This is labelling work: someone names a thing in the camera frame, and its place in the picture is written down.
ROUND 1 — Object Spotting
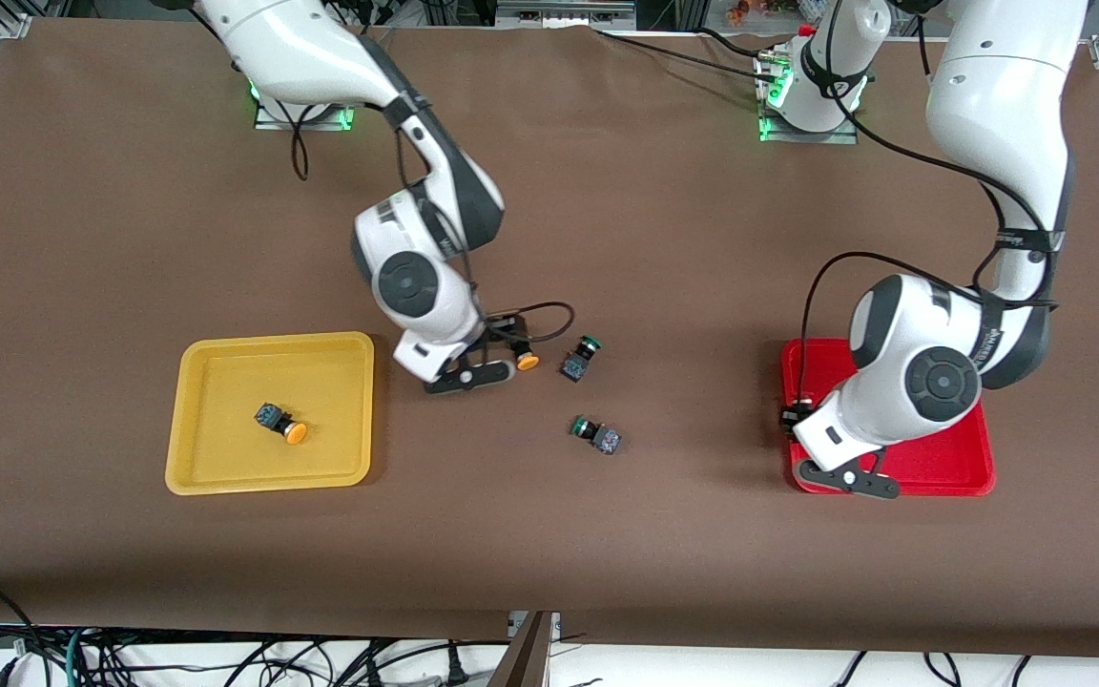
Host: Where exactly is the green push button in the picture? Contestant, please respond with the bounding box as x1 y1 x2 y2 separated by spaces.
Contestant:
559 335 603 383
570 415 623 456

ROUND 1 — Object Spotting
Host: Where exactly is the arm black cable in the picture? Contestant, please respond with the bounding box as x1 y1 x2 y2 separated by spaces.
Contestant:
800 0 1061 406
290 91 576 346

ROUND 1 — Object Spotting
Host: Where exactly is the short black table cable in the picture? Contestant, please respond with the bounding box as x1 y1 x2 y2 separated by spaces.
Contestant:
697 27 775 60

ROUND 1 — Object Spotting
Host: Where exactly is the green cable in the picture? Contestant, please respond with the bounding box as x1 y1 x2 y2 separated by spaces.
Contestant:
63 627 93 687

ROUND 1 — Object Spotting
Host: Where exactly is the brown table cover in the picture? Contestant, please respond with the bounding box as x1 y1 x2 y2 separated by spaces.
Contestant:
0 17 1099 659

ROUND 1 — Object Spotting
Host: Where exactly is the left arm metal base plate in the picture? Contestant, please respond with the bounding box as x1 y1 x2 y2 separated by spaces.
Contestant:
757 52 861 146

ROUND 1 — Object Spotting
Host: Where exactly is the white table bracket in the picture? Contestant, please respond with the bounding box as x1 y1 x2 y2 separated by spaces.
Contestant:
508 611 562 642

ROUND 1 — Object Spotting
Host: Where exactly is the metal table post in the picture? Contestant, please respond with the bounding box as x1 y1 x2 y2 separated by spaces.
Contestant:
487 611 555 687

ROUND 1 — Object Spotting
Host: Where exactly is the long black table cable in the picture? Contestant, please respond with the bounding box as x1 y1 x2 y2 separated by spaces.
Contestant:
592 27 779 82

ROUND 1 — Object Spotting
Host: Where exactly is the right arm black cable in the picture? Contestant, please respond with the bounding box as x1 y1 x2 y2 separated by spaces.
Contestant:
290 91 576 346

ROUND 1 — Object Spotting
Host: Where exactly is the red plastic tray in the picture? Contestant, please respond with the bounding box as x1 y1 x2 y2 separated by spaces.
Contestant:
779 338 997 498

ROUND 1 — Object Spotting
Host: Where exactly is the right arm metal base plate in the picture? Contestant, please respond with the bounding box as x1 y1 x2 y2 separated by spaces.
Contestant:
254 86 357 132

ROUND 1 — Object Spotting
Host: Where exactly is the black cable tangle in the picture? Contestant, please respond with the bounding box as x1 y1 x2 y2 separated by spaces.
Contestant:
82 635 446 687

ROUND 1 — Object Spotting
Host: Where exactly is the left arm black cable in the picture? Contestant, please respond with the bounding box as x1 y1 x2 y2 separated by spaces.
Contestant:
800 0 1061 406

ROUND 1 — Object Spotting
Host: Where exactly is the yellow plastic tray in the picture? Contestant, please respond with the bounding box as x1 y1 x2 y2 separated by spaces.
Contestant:
164 331 376 497

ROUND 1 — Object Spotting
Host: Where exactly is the aluminium frame rail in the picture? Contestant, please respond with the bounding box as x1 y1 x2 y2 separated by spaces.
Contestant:
495 0 638 31

